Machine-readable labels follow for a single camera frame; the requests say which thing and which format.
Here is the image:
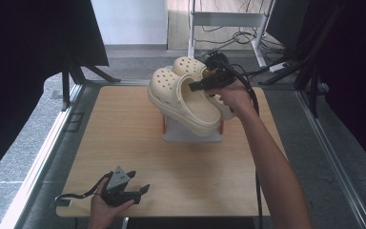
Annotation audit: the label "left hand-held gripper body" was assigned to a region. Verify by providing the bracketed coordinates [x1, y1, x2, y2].
[99, 165, 142, 208]

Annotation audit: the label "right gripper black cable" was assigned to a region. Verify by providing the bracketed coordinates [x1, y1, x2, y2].
[228, 65, 265, 229]

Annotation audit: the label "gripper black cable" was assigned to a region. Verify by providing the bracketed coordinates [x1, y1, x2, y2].
[228, 65, 265, 229]
[54, 171, 113, 206]

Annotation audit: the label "white metal stand frame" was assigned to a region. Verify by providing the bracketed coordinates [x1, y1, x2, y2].
[187, 0, 275, 69]

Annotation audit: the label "aluminium floor rail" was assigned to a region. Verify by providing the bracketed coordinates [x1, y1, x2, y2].
[295, 90, 366, 229]
[0, 83, 86, 229]

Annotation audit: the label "person's left hand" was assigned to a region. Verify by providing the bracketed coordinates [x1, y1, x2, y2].
[89, 187, 136, 229]

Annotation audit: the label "black curtain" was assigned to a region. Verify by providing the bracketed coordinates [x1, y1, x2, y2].
[266, 0, 366, 179]
[0, 0, 110, 187]

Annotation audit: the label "black floor cables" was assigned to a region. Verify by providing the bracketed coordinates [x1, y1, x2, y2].
[193, 0, 289, 58]

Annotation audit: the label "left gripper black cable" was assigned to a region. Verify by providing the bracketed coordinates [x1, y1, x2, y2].
[54, 171, 113, 206]

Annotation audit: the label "grey shoe rack orange posts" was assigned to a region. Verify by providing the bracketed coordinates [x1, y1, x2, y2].
[161, 115, 225, 143]

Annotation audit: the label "black tripod stand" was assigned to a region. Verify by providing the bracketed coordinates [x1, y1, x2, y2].
[60, 51, 122, 113]
[258, 0, 352, 118]

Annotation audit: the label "white power strip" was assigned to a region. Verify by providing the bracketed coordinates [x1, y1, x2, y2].
[268, 61, 291, 73]

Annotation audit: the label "person's right hand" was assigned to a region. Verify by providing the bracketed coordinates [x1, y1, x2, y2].
[204, 83, 256, 119]

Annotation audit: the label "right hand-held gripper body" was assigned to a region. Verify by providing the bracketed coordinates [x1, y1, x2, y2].
[203, 51, 237, 92]

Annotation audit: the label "cream clog shoe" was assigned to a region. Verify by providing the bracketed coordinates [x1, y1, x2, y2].
[147, 67, 222, 137]
[171, 56, 237, 122]

